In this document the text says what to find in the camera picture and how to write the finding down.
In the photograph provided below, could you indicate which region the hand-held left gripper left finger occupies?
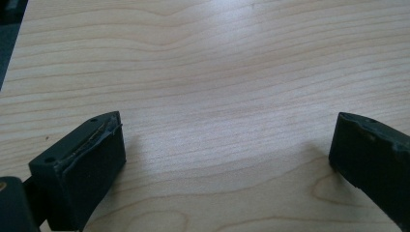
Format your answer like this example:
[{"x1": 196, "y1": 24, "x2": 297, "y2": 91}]
[{"x1": 28, "y1": 110, "x2": 128, "y2": 232}]

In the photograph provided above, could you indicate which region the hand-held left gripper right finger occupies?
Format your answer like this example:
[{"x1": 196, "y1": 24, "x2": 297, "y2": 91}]
[{"x1": 328, "y1": 111, "x2": 410, "y2": 232}]

